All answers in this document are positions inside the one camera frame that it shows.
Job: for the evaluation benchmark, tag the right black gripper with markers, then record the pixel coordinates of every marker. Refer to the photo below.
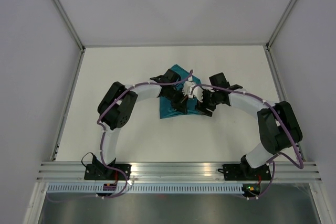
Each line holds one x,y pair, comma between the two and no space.
201,106

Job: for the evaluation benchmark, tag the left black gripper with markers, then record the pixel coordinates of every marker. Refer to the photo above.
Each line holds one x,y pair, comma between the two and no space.
181,106

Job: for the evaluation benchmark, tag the teal cloth napkin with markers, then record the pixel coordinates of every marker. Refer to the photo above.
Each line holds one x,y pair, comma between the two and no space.
175,74

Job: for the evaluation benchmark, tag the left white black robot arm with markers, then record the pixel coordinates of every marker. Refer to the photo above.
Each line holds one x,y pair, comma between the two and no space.
117,105

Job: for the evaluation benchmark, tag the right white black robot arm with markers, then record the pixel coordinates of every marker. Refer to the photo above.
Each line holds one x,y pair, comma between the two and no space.
277,124

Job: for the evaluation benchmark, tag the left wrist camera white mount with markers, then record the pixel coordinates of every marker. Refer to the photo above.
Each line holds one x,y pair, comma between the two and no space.
187,89

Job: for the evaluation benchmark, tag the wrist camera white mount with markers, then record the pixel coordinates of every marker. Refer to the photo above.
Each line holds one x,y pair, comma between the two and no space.
187,89
197,93

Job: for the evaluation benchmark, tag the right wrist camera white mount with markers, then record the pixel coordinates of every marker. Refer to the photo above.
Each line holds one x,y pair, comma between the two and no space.
197,93

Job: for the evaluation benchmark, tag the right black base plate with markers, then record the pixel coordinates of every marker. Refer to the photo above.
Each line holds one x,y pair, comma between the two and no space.
240,172

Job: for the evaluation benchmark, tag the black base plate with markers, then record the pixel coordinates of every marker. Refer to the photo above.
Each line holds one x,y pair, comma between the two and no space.
102,173
240,172

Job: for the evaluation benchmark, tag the left table edge rail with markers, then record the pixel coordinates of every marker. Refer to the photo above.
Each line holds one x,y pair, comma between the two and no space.
69,94

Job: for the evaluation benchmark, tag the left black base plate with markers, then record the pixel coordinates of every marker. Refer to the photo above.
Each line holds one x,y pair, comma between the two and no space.
102,173

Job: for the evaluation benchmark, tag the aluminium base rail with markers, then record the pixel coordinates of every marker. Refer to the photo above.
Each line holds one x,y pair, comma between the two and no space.
170,172

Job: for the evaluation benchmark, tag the white slotted cable duct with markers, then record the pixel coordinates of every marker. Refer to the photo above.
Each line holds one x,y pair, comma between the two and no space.
147,188

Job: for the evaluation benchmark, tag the right aluminium frame post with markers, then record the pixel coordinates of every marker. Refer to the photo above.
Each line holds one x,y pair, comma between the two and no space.
284,16

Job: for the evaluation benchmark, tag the aluminium frame post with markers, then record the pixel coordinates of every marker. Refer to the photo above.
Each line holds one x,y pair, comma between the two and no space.
65,18
284,16

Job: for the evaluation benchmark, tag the left aluminium frame post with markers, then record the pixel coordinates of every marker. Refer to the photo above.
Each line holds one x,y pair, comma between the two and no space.
65,18

